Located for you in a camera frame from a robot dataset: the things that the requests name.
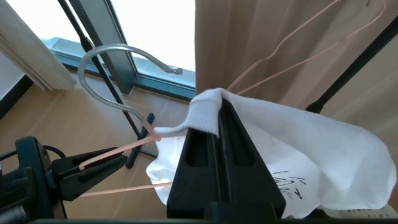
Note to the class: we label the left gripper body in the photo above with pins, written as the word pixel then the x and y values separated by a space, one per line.
pixel 31 174

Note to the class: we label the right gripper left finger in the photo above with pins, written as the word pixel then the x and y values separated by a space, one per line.
pixel 196 186

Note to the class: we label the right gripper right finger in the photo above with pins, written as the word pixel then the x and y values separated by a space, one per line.
pixel 255 186

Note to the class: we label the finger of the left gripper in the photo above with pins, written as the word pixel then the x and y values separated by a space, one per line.
pixel 68 168
pixel 81 186

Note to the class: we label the pink clothes hanger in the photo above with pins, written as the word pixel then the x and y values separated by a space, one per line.
pixel 124 150
pixel 311 57

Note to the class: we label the white garment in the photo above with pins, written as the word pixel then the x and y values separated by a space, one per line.
pixel 311 140

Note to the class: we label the black clothes rack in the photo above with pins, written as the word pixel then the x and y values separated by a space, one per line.
pixel 85 45

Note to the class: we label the beige curtain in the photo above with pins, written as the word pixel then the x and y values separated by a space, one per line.
pixel 31 56
pixel 242 40

